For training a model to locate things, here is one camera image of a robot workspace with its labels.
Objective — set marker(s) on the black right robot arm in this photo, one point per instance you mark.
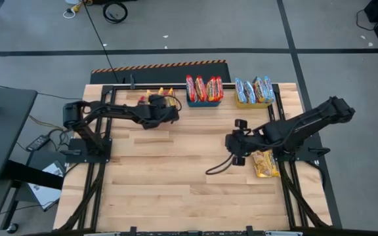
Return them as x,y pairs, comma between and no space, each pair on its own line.
307,124

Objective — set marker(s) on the black power adapter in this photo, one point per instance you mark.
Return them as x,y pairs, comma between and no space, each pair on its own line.
38,143

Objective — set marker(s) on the black mat with hazard stripe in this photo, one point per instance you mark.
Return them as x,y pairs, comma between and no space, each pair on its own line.
159,73

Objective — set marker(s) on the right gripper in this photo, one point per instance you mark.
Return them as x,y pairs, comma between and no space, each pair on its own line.
238,142

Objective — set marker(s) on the black aluminium table frame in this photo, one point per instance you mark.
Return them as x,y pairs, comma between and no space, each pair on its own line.
126,86

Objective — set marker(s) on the white printed box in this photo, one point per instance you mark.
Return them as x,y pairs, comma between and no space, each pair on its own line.
44,193

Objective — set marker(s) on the black caster wheel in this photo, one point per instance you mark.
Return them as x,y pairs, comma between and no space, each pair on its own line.
12,228

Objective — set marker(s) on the blue plastic bin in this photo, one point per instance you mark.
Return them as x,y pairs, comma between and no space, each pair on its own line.
203,104

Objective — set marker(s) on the black desk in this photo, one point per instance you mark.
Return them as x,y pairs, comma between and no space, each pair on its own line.
2,147

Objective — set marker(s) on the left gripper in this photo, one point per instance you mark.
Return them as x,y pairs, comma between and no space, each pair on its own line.
159,116

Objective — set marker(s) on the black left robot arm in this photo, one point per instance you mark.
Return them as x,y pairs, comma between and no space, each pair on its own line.
110,111

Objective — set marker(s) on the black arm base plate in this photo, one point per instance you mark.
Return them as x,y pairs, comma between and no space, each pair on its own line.
310,147
103,157

